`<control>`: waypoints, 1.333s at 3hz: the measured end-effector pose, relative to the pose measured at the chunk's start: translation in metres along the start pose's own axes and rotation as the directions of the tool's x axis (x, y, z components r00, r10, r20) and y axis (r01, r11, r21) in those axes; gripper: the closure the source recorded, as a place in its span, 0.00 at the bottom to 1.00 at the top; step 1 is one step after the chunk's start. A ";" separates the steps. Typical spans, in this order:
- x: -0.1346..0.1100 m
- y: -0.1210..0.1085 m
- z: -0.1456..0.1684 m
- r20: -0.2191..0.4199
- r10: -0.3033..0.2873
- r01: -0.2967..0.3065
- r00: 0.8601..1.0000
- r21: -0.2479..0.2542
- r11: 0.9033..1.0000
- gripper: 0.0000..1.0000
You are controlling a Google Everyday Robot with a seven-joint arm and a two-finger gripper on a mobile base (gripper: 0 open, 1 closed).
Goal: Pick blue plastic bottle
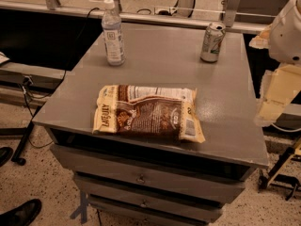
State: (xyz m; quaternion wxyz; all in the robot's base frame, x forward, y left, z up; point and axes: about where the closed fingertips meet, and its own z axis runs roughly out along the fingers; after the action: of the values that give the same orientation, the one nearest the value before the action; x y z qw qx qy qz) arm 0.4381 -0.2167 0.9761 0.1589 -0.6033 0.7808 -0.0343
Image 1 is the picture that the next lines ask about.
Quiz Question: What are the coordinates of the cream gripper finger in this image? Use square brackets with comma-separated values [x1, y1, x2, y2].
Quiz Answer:
[257, 63, 301, 122]
[249, 26, 271, 49]

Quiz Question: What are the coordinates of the clear plastic water bottle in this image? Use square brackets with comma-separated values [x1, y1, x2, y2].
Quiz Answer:
[102, 0, 125, 66]

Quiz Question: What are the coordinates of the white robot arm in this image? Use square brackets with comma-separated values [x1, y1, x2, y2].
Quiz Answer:
[249, 0, 301, 126]

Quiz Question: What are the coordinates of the opened soda can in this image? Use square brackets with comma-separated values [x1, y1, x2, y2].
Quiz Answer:
[200, 22, 226, 63]

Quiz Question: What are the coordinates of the black yellow stand right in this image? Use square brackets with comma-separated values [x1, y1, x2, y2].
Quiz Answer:
[258, 138, 301, 202]

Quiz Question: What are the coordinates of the brown chip bag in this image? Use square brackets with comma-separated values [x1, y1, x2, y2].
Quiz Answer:
[92, 85, 205, 143]

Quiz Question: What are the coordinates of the grey drawer cabinet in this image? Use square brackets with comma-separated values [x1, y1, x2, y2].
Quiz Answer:
[35, 24, 268, 226]

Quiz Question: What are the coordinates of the metal railing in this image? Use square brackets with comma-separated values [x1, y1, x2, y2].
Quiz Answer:
[0, 0, 301, 35]

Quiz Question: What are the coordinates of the black stand leg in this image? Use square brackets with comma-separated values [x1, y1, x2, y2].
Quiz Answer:
[10, 105, 43, 167]

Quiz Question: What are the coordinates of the black shoe left edge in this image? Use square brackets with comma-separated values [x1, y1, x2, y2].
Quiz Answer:
[0, 147, 13, 167]

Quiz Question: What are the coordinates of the black shoe lower left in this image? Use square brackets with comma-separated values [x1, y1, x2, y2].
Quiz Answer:
[0, 199, 42, 226]

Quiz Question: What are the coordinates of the black cable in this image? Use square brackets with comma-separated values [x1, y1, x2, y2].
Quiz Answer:
[18, 7, 101, 149]

